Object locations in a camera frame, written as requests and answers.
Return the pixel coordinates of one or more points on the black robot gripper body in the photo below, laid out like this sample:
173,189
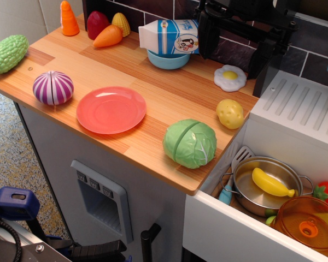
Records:
252,20

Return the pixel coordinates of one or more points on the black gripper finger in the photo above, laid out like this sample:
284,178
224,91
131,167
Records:
265,53
208,35

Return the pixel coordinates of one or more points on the yellow toy potato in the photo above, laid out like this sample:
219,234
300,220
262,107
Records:
230,114

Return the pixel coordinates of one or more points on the pink plastic plate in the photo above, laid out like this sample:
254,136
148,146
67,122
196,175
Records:
111,110

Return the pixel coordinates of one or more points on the white blue milk carton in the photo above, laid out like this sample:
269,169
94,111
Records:
165,37

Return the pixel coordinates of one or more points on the toy fried egg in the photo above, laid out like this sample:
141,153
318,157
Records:
230,78

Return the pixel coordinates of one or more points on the light blue bowl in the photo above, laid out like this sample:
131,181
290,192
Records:
168,61

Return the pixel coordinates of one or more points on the white toy sink unit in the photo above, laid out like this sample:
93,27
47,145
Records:
288,123

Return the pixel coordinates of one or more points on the yellow toy corn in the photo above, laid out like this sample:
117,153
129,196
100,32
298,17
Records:
121,21

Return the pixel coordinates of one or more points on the short orange toy carrot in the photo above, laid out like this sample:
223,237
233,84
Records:
110,36

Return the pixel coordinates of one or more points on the dark red toy vegetable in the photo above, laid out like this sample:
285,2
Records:
96,23

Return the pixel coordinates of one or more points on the green toy cabbage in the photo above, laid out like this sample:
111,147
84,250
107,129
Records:
190,143

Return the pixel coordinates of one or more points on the yellow toy banana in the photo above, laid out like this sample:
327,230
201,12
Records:
270,185

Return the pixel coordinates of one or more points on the stainless steel pot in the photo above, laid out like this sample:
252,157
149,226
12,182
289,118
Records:
254,199

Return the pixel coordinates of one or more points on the tall orange toy carrot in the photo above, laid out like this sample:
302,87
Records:
68,20

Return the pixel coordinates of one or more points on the grey slotted spatula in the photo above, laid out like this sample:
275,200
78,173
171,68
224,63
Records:
225,195

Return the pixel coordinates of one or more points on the purple striped toy onion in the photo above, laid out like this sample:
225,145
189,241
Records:
53,88

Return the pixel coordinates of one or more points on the orange transparent pot lid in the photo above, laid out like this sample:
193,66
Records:
304,219

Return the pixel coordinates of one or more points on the green toy bitter gourd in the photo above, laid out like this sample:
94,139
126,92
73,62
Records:
12,51

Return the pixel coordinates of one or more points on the grey ice dispenser panel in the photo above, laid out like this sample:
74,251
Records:
106,203

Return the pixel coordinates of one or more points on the blue clamp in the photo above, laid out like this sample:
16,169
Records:
18,204

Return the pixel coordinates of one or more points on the black cabinet door handle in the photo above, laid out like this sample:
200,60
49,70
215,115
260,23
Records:
147,237

